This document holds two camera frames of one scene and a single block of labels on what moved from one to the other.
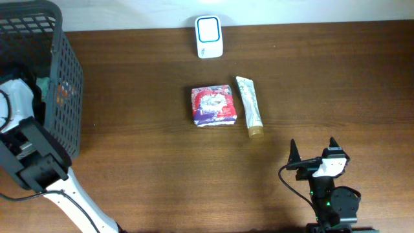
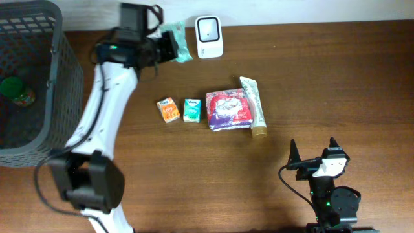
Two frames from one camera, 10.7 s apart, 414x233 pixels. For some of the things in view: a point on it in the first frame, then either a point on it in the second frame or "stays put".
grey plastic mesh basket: x=32 y=35 stays put
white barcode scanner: x=209 y=36 stays put
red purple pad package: x=213 y=105 to x=228 y=109
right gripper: x=307 y=168 stays put
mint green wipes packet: x=43 y=83 to x=178 y=28
